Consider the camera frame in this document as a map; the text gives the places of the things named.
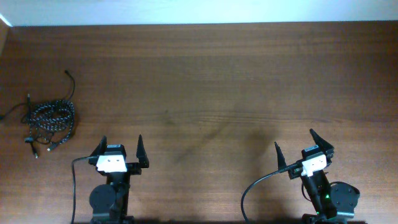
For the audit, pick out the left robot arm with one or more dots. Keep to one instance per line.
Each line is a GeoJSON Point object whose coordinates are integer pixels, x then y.
{"type": "Point", "coordinates": [109, 201]}

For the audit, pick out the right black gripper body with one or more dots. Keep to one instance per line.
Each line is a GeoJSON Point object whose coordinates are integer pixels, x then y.
{"type": "Point", "coordinates": [295, 173]}

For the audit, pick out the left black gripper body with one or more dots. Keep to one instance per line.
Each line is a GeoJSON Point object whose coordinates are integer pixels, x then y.
{"type": "Point", "coordinates": [134, 167]}

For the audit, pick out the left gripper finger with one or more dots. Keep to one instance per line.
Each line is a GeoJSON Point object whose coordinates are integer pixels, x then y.
{"type": "Point", "coordinates": [101, 147]}
{"type": "Point", "coordinates": [141, 153]}

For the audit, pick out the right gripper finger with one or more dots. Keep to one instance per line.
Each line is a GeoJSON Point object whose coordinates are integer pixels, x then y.
{"type": "Point", "coordinates": [323, 145]}
{"type": "Point", "coordinates": [281, 164]}

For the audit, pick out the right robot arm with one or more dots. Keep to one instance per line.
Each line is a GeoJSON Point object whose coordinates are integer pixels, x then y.
{"type": "Point", "coordinates": [334, 202]}

